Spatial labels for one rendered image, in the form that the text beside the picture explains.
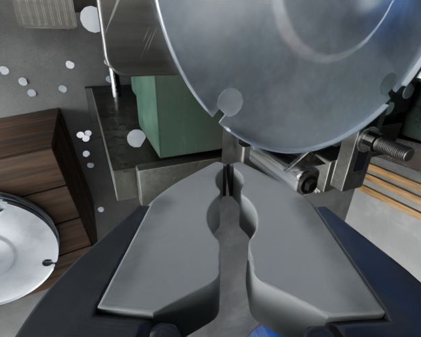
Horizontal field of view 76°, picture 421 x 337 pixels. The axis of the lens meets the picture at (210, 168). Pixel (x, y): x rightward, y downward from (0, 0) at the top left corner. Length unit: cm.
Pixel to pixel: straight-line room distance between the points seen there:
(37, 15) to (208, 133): 55
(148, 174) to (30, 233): 41
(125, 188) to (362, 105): 31
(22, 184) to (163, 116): 43
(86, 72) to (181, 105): 65
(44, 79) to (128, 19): 81
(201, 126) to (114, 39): 21
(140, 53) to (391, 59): 24
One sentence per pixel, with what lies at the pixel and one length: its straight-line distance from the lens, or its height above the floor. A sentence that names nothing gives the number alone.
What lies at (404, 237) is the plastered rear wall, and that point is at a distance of 187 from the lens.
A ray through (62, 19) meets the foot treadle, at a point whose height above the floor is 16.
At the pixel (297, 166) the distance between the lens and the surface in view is 28.
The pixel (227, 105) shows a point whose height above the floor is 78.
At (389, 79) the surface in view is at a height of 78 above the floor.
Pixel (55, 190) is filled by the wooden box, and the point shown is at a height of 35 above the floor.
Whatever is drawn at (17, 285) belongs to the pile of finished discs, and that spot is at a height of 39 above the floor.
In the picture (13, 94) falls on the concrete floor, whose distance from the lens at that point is 100.
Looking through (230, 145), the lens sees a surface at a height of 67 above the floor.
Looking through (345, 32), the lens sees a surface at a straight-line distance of 27.
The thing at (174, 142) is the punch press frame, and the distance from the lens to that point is 36.
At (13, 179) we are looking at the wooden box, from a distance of 70.
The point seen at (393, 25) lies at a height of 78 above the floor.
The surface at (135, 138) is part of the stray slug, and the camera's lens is 34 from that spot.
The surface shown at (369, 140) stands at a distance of 38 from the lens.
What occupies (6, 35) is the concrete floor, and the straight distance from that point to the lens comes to 98.
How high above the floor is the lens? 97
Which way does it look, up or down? 54 degrees down
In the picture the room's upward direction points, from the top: 137 degrees clockwise
